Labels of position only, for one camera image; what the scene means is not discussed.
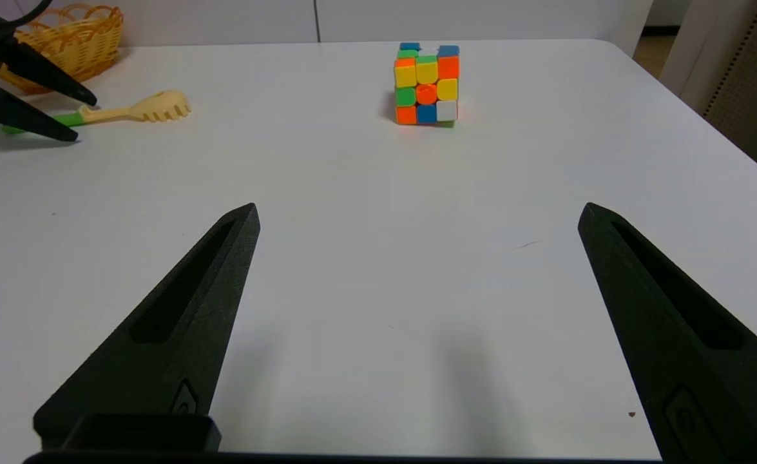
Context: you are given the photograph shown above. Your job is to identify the yellow woven wicker basket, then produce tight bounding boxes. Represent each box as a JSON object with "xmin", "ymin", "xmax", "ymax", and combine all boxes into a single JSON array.
[{"xmin": 0, "ymin": 3, "xmax": 124, "ymax": 95}]

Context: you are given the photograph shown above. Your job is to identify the green handled pasta spoon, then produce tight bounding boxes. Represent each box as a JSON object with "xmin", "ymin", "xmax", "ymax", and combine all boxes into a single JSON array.
[{"xmin": 1, "ymin": 90, "xmax": 193, "ymax": 136}]

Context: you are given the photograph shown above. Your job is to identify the colourful puzzle cube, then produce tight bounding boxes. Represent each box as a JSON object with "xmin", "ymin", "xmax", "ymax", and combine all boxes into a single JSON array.
[{"xmin": 394, "ymin": 43, "xmax": 462, "ymax": 128}]

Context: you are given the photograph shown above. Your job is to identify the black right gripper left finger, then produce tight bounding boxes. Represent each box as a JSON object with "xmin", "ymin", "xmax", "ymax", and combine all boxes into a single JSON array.
[{"xmin": 34, "ymin": 203, "xmax": 261, "ymax": 450}]

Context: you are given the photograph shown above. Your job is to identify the brown perforated panel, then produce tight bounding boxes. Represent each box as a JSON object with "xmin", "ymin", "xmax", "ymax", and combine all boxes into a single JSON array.
[{"xmin": 702, "ymin": 0, "xmax": 757, "ymax": 173}]

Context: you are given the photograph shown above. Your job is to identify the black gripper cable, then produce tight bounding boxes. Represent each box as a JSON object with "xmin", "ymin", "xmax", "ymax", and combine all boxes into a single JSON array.
[{"xmin": 12, "ymin": 0, "xmax": 54, "ymax": 25}]

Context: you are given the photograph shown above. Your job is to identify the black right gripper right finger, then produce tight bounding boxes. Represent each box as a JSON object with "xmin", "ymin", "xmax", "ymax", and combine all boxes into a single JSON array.
[{"xmin": 577, "ymin": 202, "xmax": 757, "ymax": 461}]

